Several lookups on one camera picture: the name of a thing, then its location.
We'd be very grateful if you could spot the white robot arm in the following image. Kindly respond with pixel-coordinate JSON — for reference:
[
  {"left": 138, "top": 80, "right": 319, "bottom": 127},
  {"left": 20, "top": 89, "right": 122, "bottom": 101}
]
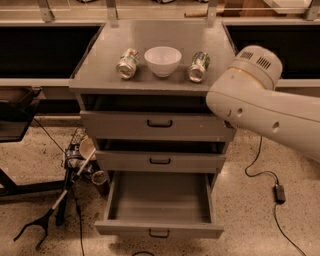
[{"left": 206, "top": 45, "right": 320, "bottom": 161}]

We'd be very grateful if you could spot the grey drawer cabinet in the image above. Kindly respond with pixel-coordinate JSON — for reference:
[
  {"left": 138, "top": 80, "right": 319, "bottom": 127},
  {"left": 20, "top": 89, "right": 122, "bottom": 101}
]
[{"left": 68, "top": 18, "right": 252, "bottom": 242}]

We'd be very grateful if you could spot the grey middle drawer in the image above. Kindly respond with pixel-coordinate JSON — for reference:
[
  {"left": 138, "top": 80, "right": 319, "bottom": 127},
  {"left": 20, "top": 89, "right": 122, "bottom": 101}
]
[{"left": 96, "top": 140, "right": 226, "bottom": 173}]

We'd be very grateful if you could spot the grey drawer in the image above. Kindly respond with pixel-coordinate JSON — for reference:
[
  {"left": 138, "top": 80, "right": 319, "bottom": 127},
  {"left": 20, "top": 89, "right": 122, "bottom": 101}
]
[
  {"left": 96, "top": 140, "right": 226, "bottom": 173},
  {"left": 80, "top": 95, "right": 235, "bottom": 142},
  {"left": 95, "top": 171, "right": 223, "bottom": 239}
]

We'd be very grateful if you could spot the grey top drawer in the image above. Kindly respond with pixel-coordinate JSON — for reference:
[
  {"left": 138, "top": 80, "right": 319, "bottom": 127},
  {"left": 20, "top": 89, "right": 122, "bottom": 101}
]
[{"left": 80, "top": 95, "right": 235, "bottom": 142}]

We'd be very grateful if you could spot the grey bottom drawer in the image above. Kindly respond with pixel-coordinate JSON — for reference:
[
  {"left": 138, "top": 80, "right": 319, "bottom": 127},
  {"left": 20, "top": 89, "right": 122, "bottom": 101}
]
[{"left": 95, "top": 171, "right": 223, "bottom": 239}]

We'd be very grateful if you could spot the white bowl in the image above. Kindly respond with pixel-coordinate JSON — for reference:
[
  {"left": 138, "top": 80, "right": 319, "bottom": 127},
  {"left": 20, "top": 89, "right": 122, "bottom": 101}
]
[{"left": 144, "top": 46, "right": 182, "bottom": 77}]

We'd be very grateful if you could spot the left green soda can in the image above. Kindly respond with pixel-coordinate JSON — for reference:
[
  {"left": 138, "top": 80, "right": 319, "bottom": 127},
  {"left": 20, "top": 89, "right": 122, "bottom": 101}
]
[{"left": 116, "top": 48, "right": 139, "bottom": 80}]

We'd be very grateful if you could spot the green soda can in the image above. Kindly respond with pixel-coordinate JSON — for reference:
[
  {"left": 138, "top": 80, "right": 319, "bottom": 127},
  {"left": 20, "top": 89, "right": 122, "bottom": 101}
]
[
  {"left": 116, "top": 48, "right": 139, "bottom": 80},
  {"left": 188, "top": 51, "right": 210, "bottom": 83}
]

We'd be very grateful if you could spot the paper cup on floor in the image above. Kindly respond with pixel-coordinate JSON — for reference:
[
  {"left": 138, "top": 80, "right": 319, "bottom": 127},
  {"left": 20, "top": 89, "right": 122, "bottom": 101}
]
[{"left": 79, "top": 138, "right": 95, "bottom": 159}]

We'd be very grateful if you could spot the right green soda can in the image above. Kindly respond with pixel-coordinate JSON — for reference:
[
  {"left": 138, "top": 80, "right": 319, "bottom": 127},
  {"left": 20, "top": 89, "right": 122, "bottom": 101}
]
[{"left": 188, "top": 51, "right": 210, "bottom": 83}]

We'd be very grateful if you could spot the clear plastic cup on floor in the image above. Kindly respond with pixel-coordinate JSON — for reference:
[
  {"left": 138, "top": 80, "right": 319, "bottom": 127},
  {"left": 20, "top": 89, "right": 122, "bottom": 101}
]
[{"left": 91, "top": 171, "right": 109, "bottom": 196}]

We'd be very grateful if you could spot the black grabber tool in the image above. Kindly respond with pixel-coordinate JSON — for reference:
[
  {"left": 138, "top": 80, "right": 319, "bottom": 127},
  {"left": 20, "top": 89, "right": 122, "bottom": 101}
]
[{"left": 13, "top": 149, "right": 96, "bottom": 250}]

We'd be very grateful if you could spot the black power adapter with cable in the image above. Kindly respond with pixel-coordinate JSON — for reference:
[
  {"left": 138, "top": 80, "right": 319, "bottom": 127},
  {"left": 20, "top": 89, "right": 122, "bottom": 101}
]
[{"left": 244, "top": 137, "right": 307, "bottom": 256}]

